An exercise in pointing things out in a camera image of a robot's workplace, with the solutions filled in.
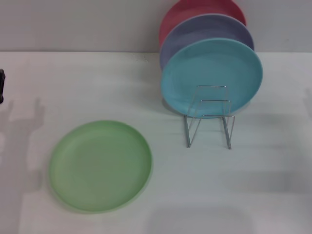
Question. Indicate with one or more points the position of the green plastic plate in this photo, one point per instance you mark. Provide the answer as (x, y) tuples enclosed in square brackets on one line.
[(100, 168)]

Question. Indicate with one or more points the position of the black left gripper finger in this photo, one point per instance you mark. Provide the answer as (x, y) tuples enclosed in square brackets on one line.
[(2, 85)]

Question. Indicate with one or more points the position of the purple plastic plate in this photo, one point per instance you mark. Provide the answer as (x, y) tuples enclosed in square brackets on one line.
[(207, 29)]

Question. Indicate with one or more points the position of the red plastic plate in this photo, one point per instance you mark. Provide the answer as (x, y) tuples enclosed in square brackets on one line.
[(195, 9)]

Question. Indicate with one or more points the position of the cyan plastic plate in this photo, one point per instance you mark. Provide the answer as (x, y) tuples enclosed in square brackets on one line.
[(207, 68)]

